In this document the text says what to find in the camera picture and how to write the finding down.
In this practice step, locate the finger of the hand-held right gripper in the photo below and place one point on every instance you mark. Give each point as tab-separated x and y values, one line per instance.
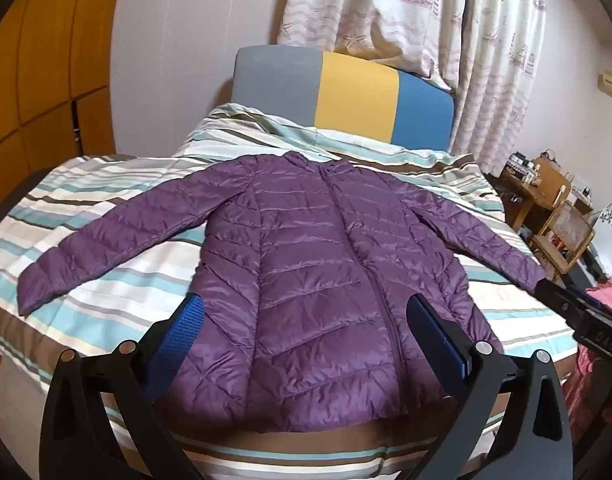
588	297
556	297

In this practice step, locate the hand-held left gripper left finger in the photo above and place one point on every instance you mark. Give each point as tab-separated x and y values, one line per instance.
183	330

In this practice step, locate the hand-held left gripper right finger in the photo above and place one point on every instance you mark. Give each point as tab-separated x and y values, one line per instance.
436	340

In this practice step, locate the purple puffer jacket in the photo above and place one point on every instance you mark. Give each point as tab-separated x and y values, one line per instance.
311	270

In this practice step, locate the pink cloth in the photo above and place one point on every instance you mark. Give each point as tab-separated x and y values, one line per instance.
606	290

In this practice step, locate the rattan chair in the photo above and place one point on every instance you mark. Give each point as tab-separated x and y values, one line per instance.
568	230

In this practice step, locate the striped duvet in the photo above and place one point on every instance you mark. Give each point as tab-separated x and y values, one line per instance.
110	280

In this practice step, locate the wooden desk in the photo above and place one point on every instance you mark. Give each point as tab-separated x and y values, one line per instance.
518	200

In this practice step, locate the group of desk bottles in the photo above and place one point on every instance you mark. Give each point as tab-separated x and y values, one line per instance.
521	165

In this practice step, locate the white mattress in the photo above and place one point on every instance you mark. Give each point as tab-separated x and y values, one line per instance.
20	400

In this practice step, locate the ship print curtain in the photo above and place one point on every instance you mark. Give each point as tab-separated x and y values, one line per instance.
486	60

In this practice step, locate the grey yellow blue headboard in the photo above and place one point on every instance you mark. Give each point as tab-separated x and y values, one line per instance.
356	95

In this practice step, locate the wooden wardrobe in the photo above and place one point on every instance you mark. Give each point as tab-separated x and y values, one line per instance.
40	60

